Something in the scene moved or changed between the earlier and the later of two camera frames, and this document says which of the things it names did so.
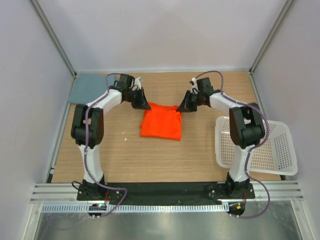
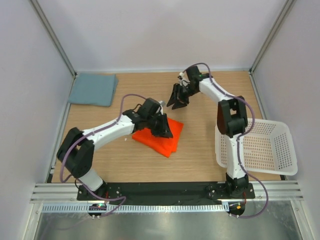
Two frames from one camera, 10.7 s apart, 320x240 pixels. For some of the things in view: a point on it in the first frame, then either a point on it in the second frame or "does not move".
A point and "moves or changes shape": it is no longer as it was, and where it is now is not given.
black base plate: x=167 y=194 does not move
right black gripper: x=186 y=106 -> x=173 y=98
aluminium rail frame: x=67 y=193 does not move
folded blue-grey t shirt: x=87 y=86 does not move
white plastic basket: x=276 y=156 does not move
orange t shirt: x=162 y=121 moves or changes shape
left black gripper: x=142 y=103 -> x=163 y=131
